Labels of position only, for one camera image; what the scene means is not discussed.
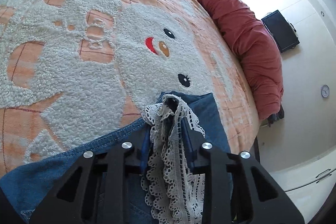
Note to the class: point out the blue pants with lace trim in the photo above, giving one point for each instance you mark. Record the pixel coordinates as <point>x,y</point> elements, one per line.
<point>52,169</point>

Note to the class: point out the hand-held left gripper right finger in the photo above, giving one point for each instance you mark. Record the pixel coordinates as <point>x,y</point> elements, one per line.
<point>210,163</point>

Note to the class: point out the red rolled duvet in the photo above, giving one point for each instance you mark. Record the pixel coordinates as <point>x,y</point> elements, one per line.
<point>249,43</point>

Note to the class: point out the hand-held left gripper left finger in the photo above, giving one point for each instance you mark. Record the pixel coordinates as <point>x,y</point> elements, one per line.
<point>128,161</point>

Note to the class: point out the orange and white fleece blanket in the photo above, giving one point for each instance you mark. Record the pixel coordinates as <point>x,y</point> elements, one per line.
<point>78,69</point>

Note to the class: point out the round wall clock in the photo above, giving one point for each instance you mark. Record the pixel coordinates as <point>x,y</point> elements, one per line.
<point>325,91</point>

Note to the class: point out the black monitor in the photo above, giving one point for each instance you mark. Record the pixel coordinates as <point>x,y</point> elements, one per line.
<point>281,31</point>

